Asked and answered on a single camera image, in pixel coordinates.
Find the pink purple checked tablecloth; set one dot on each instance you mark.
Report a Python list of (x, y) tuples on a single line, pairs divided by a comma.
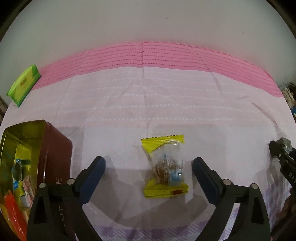
[(161, 92)]

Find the blue clear cake packet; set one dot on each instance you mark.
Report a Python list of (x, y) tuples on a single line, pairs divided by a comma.
[(17, 171)]

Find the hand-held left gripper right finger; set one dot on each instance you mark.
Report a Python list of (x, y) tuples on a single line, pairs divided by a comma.
[(205, 180)]

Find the colourful clutter pile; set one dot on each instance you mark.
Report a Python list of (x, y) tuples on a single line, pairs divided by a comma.
[(290, 97)]

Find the yellow clear cake packet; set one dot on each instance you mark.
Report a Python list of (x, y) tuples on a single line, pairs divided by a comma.
[(165, 166)]

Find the green tissue box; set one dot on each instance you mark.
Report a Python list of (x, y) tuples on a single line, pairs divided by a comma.
[(23, 84)]

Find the red snack packet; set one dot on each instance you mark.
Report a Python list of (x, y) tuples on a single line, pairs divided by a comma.
[(13, 213)]

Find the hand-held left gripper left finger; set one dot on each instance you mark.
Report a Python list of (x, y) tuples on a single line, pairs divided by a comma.
[(92, 180)]

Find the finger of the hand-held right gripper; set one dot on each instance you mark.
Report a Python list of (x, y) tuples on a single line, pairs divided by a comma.
[(278, 151), (293, 153)]

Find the gold and maroon tin box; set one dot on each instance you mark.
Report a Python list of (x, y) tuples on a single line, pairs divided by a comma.
[(55, 148)]

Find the grey foil snack packet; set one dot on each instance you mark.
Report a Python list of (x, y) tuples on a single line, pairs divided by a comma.
[(285, 141)]

